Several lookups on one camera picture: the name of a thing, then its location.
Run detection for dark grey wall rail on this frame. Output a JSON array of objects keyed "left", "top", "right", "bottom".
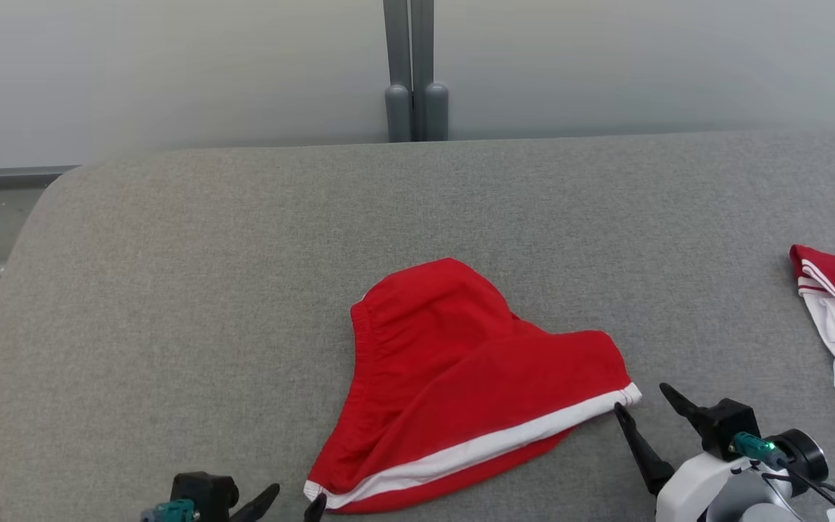
[{"left": 0, "top": 166, "right": 82, "bottom": 192}]

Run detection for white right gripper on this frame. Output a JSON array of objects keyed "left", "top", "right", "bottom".
[{"left": 613, "top": 383, "right": 788, "bottom": 522}]

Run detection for red white-trimmed shorts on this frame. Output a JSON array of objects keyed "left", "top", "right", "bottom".
[{"left": 304, "top": 257, "right": 643, "bottom": 515}]

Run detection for teal right camera connector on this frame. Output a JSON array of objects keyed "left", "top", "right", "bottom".
[{"left": 728, "top": 432, "right": 789, "bottom": 469}]

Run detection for black right camera cable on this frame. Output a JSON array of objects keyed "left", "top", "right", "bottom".
[{"left": 762, "top": 464, "right": 835, "bottom": 521}]

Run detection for teal left camera connector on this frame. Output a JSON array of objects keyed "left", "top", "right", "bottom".
[{"left": 141, "top": 499, "right": 197, "bottom": 522}]

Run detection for grey upright post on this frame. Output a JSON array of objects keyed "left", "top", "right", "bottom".
[
  {"left": 411, "top": 0, "right": 450, "bottom": 143},
  {"left": 383, "top": 0, "right": 413, "bottom": 144}
]

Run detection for teal camera connector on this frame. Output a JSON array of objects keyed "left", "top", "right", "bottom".
[
  {"left": 141, "top": 499, "right": 197, "bottom": 522},
  {"left": 728, "top": 432, "right": 789, "bottom": 469}
]

